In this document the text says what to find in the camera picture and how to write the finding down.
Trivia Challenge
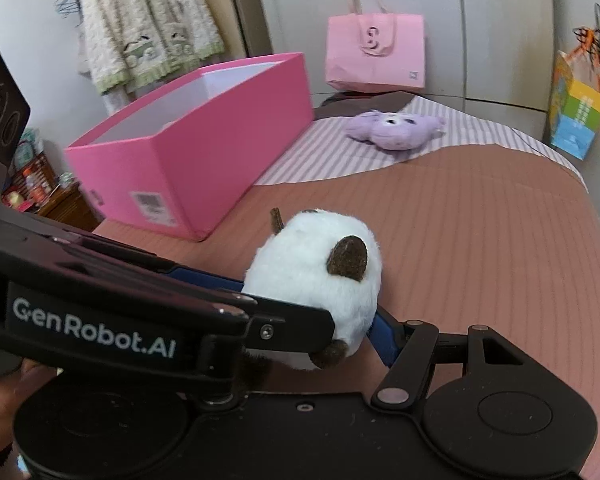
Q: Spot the purple plush toy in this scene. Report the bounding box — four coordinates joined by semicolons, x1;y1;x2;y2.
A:
343;109;447;161

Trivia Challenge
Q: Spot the colourful gift bag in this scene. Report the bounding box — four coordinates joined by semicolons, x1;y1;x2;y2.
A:
547;49;600;162

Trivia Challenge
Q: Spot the pink cardboard box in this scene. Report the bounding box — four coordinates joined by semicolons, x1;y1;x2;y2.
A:
63;52;315;242

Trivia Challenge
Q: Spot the orange ribbon bundle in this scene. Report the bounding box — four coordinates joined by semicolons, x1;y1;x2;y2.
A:
569;2;600;82

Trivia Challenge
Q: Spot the pink paper shopping bag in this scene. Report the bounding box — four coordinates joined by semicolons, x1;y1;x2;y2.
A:
324;0;427;94

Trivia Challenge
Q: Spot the beige wardrobe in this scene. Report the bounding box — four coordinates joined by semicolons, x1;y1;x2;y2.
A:
225;0;600;126

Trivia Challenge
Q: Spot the wooden nightstand with clutter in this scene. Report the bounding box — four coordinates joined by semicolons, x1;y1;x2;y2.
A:
1;129;104;234

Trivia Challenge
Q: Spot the person's left hand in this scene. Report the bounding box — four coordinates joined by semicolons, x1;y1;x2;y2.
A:
0;359;57;457

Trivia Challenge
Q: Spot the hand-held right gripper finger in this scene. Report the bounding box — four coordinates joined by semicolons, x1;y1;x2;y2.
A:
369;309;531;409

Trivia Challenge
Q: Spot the cream knitted cardigan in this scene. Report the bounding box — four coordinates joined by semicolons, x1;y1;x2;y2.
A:
74;0;227;97

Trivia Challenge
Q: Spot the white and brown plush cat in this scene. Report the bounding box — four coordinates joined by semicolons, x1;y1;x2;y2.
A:
239;207;384;374

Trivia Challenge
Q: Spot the brown striped bed sheet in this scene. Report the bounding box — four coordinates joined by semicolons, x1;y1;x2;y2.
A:
94;91;600;480

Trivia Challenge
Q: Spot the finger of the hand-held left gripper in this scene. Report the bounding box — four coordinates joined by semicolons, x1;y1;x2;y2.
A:
199;294;337;357
55;232;247;294

